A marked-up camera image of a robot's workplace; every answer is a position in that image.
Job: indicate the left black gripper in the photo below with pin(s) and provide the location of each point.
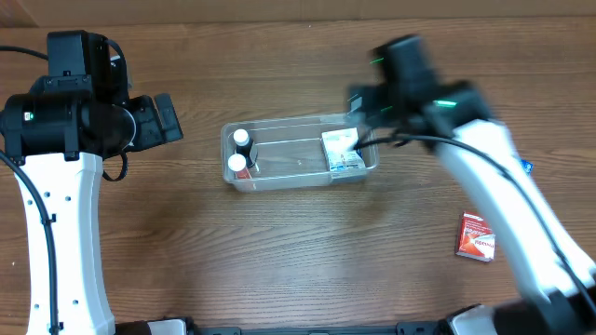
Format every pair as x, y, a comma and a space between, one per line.
152, 120

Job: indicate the red medicine box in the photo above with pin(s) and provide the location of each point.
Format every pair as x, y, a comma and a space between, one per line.
476, 239

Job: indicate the clear plastic container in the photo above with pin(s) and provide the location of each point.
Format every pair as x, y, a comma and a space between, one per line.
290, 153

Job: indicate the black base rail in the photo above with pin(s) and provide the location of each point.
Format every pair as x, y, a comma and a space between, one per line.
321, 329

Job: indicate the black bottle white cap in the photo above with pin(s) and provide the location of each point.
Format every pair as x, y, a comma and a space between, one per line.
245, 146

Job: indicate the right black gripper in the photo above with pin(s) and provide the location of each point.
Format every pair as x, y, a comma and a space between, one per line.
365, 104

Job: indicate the blue medicine box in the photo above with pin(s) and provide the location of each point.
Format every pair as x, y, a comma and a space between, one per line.
527, 166

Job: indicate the orange tube white cap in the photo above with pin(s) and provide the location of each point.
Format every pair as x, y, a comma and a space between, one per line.
237, 163

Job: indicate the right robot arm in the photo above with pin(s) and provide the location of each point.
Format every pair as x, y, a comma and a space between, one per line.
555, 277

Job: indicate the white bandage box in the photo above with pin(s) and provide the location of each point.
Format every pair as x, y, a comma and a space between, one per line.
338, 146

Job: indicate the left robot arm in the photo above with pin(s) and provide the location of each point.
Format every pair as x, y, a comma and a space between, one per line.
57, 138

